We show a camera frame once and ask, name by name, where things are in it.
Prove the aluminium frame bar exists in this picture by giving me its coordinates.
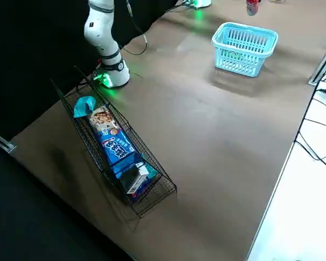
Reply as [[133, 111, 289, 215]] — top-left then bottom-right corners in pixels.
[[0, 127, 17, 154]]

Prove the teal snack packet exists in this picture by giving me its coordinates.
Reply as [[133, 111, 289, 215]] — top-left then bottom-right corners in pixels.
[[73, 95, 159, 179]]

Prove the aluminium frame post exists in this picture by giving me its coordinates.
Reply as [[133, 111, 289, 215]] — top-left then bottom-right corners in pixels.
[[308, 34, 326, 86]]

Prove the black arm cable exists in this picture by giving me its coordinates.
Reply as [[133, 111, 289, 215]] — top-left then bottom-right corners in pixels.
[[121, 0, 149, 55]]

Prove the blue cookie packet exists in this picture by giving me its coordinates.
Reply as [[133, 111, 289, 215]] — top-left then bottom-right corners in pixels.
[[86, 105, 142, 178]]

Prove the green snack packet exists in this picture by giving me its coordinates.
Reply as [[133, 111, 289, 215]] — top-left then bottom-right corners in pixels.
[[224, 51, 243, 63]]

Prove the blue plastic basket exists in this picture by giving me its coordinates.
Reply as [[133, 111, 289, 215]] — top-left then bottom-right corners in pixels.
[[211, 22, 279, 78]]

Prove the white blue snack box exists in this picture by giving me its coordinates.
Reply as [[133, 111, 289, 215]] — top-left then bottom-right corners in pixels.
[[118, 162, 151, 203]]

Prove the red cola bottle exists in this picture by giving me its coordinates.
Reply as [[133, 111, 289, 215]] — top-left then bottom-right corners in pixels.
[[246, 0, 260, 17]]

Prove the black desk cable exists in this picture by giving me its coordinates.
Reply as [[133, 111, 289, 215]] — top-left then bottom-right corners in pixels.
[[292, 61, 326, 175]]

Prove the black wire rack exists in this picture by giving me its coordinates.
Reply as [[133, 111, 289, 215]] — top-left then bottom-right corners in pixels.
[[49, 65, 178, 219]]

